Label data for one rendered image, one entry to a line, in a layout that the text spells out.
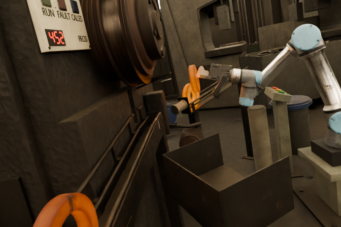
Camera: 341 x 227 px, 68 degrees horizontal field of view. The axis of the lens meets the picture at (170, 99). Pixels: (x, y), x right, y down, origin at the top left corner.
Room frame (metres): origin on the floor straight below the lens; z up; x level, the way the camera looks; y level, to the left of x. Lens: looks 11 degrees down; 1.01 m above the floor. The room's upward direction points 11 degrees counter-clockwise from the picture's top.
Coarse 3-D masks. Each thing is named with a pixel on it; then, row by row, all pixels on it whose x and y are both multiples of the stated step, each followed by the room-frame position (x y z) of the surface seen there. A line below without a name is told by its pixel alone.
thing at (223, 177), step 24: (192, 144) 0.73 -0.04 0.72; (216, 144) 0.76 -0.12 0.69; (168, 168) 0.66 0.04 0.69; (192, 168) 0.72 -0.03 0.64; (216, 168) 0.76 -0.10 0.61; (264, 168) 0.50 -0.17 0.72; (288, 168) 0.53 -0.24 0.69; (192, 192) 0.55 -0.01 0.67; (216, 192) 0.46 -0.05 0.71; (240, 192) 0.47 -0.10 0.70; (264, 192) 0.50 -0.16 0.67; (288, 192) 0.53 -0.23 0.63; (192, 216) 0.58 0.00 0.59; (216, 216) 0.47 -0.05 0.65; (240, 216) 0.47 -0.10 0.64; (264, 216) 0.50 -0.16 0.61
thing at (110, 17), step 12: (108, 0) 0.92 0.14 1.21; (108, 12) 0.91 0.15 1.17; (120, 12) 0.92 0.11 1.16; (108, 24) 0.91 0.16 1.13; (120, 24) 0.89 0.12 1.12; (108, 36) 0.91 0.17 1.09; (120, 36) 0.89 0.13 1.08; (120, 48) 0.91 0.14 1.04; (120, 60) 0.94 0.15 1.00; (132, 60) 0.94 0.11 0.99; (120, 72) 0.97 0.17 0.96; (132, 72) 0.97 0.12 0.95
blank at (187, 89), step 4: (188, 84) 1.53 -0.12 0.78; (184, 88) 1.51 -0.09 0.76; (188, 88) 1.50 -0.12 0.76; (184, 92) 1.49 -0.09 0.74; (188, 92) 1.49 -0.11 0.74; (192, 92) 1.57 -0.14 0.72; (184, 96) 1.48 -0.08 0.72; (188, 96) 1.49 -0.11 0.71; (192, 96) 1.57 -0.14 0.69; (196, 96) 1.56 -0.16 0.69; (188, 100) 1.48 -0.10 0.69; (192, 100) 1.55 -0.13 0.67; (196, 104) 1.55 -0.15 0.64
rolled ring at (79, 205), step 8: (56, 200) 0.42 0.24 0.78; (64, 200) 0.42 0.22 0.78; (72, 200) 0.44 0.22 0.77; (80, 200) 0.46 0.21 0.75; (88, 200) 0.49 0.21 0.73; (48, 208) 0.40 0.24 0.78; (56, 208) 0.40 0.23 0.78; (64, 208) 0.41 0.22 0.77; (72, 208) 0.43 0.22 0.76; (80, 208) 0.45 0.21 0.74; (88, 208) 0.48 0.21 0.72; (40, 216) 0.39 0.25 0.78; (48, 216) 0.38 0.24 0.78; (56, 216) 0.39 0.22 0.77; (64, 216) 0.41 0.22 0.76; (80, 216) 0.47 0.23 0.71; (88, 216) 0.47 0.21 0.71; (96, 216) 0.50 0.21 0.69; (40, 224) 0.37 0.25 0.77; (48, 224) 0.37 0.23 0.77; (56, 224) 0.38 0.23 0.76; (80, 224) 0.48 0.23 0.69; (88, 224) 0.47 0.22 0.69; (96, 224) 0.49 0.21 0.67
